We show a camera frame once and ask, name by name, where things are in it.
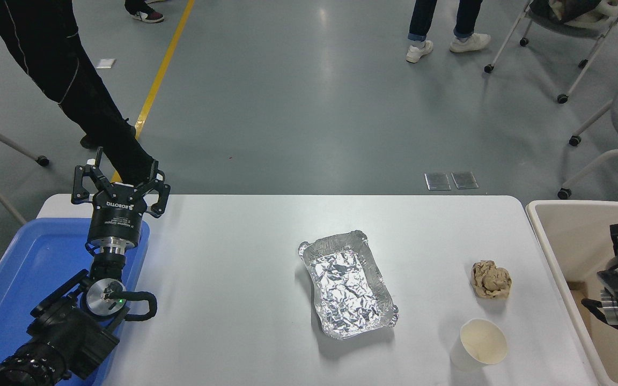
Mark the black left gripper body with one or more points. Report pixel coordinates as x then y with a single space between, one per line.
116 222

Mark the white paper cup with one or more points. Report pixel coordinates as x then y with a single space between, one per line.
483 340

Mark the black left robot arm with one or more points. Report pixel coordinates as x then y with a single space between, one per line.
67 338

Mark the person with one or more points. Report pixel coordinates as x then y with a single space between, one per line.
73 80
421 27
145 13

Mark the blue plastic tray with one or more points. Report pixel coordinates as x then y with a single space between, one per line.
14 279

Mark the crinkled foil tray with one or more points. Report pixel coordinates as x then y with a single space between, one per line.
346 287

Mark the metal floor plate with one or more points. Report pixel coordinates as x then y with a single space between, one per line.
438 181
464 180

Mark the crumpled tan paper ball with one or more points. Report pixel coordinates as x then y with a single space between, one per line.
491 280

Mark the large pale plastic bin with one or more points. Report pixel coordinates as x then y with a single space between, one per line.
572 236

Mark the bundled items heap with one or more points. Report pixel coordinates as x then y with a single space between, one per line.
572 9

